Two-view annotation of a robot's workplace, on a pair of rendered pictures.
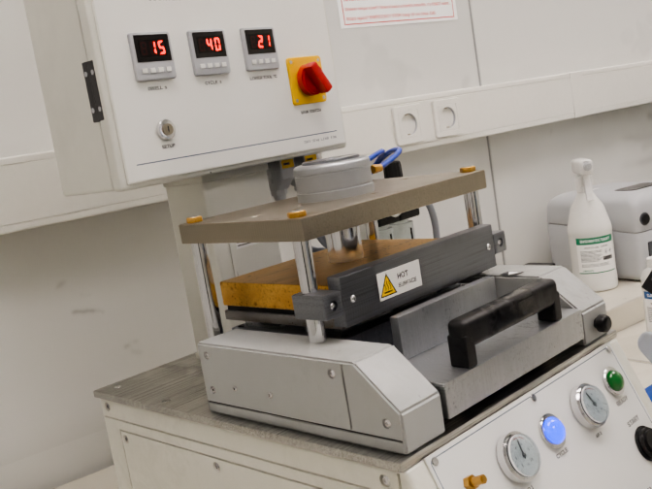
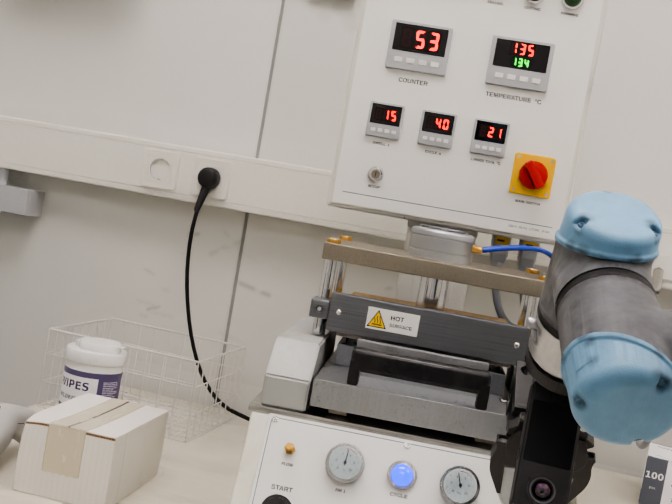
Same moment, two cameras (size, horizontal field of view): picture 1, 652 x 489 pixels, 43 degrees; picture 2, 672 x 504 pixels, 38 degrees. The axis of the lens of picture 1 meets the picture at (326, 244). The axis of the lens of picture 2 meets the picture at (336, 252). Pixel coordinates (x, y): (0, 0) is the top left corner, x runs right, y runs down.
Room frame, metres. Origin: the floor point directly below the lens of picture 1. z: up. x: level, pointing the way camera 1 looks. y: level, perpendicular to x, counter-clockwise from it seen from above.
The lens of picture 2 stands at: (-0.06, -0.85, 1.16)
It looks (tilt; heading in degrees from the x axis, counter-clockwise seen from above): 3 degrees down; 49
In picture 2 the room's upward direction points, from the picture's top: 10 degrees clockwise
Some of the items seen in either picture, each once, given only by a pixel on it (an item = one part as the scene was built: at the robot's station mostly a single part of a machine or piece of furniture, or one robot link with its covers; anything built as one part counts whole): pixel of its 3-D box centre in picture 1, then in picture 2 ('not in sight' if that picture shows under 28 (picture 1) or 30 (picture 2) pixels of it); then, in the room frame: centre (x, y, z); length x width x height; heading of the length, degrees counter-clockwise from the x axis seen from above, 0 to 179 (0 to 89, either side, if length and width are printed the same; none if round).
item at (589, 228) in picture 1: (589, 224); not in sight; (1.53, -0.50, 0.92); 0.09 x 0.08 x 0.25; 175
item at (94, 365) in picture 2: not in sight; (90, 390); (0.63, 0.42, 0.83); 0.09 x 0.09 x 0.15
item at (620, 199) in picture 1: (624, 227); not in sight; (1.65, -0.61, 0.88); 0.25 x 0.20 x 0.17; 30
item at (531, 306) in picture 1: (506, 319); (419, 377); (0.70, -0.15, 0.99); 0.15 x 0.02 x 0.04; 134
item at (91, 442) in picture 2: not in sight; (95, 447); (0.56, 0.25, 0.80); 0.19 x 0.13 x 0.09; 36
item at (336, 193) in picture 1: (332, 217); (450, 280); (0.87, -0.01, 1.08); 0.31 x 0.24 x 0.13; 134
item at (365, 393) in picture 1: (309, 383); (302, 360); (0.69, 0.03, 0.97); 0.25 x 0.05 x 0.07; 44
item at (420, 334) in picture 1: (392, 330); (418, 374); (0.80, -0.05, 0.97); 0.30 x 0.22 x 0.08; 44
